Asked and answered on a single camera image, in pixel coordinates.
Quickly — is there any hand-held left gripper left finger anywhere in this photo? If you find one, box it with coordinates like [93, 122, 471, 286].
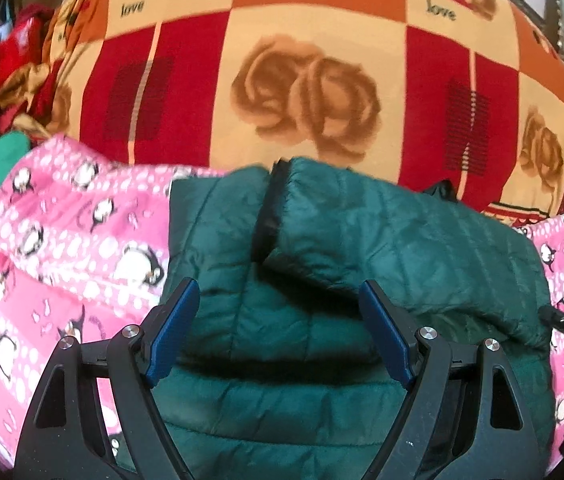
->
[14, 278, 201, 480]

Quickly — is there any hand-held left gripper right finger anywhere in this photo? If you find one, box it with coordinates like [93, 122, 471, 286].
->
[359, 280, 549, 480]

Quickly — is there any rose print checkered blanket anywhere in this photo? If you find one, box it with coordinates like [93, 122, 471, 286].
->
[44, 0, 564, 228]

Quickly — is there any pink penguin print blanket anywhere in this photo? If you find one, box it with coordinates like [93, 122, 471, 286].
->
[0, 135, 564, 480]

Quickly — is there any red clothes pile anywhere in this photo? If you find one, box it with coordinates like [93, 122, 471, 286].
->
[0, 4, 60, 148]

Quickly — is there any dark green puffer jacket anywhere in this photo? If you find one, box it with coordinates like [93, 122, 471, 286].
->
[112, 156, 558, 480]

